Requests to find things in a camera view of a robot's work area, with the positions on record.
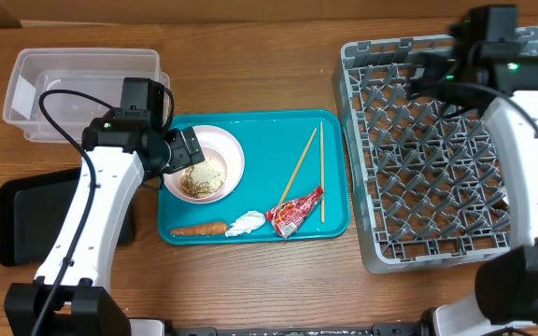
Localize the pink plate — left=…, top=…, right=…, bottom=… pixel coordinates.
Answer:
left=163, top=125, right=245, bottom=203

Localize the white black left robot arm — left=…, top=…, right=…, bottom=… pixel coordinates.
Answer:
left=4, top=117, right=204, bottom=335

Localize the white tissue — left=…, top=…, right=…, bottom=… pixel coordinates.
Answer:
left=225, top=210, right=266, bottom=237

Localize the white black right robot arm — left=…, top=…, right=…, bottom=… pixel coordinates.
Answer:
left=408, top=45, right=538, bottom=335

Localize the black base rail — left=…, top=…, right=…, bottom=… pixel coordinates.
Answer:
left=128, top=318, right=424, bottom=336

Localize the black plastic tray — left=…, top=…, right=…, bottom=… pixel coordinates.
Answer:
left=0, top=166, right=135, bottom=268

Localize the pink bowl with rice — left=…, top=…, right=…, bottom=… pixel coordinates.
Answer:
left=172, top=147, right=227, bottom=200

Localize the left wooden chopstick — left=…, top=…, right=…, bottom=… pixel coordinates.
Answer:
left=277, top=128, right=317, bottom=205

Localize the red snack wrapper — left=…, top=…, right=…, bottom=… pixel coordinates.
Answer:
left=264, top=186, right=324, bottom=239

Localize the teal serving tray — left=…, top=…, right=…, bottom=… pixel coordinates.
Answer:
left=157, top=109, right=351, bottom=245

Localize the grey dishwasher rack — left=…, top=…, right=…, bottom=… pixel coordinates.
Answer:
left=333, top=25, right=538, bottom=274

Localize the orange carrot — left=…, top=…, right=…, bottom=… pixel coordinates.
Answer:
left=170, top=221, right=229, bottom=236

